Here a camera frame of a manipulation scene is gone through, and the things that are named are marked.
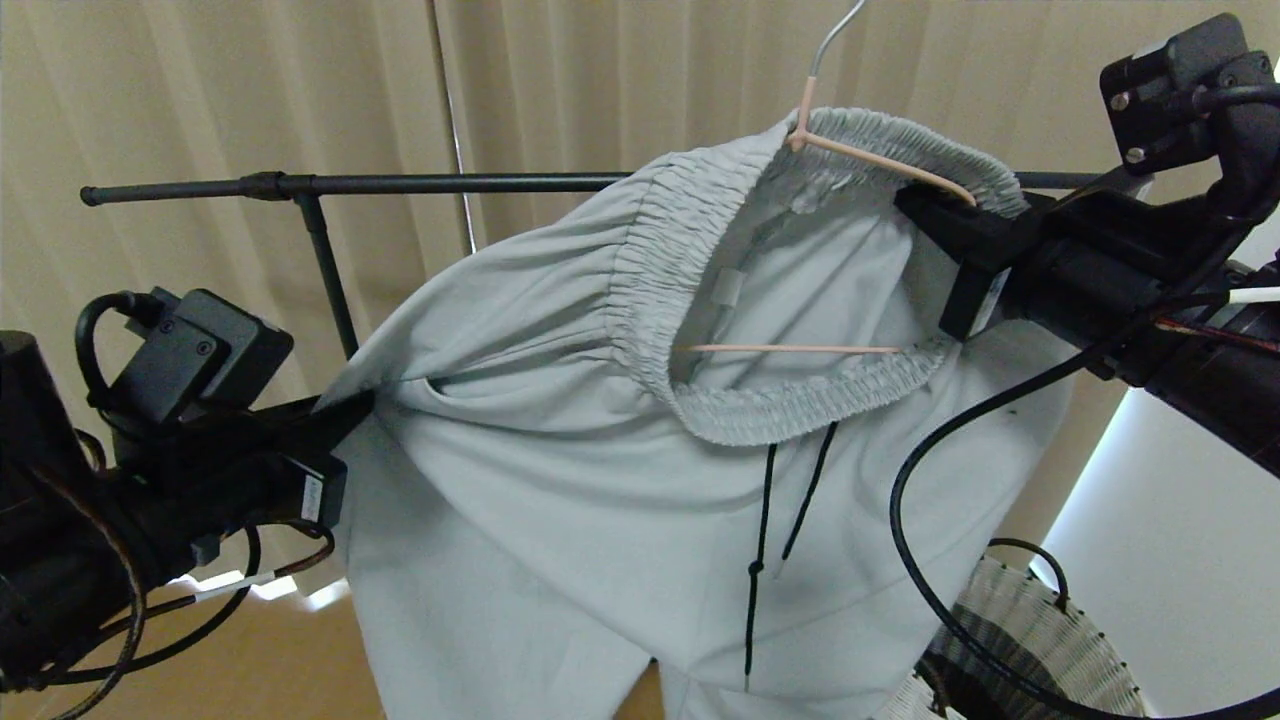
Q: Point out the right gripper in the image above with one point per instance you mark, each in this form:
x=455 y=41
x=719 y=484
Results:
x=1070 y=270

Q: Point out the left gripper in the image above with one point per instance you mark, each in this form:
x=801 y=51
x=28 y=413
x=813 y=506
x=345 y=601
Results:
x=230 y=480

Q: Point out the pink clothes hanger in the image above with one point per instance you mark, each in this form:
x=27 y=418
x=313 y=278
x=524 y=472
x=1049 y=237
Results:
x=870 y=155

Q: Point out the pale grey shorts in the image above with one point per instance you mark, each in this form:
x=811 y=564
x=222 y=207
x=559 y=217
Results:
x=550 y=500

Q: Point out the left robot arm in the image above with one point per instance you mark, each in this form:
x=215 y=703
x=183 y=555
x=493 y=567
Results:
x=50 y=560

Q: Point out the black clothes rack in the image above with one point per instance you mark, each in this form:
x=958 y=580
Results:
x=400 y=184

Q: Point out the white laundry basket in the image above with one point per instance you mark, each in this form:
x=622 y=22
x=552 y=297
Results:
x=1050 y=630

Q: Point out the beige curtain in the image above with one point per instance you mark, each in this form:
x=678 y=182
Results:
x=200 y=90

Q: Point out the thin grey curtain wand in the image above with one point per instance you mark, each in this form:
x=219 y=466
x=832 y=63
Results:
x=455 y=130

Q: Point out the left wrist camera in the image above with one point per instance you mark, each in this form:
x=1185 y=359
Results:
x=200 y=350

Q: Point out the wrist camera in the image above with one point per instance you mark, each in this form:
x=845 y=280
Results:
x=200 y=350
x=1170 y=80

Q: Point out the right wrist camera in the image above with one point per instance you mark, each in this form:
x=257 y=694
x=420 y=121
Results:
x=1170 y=80

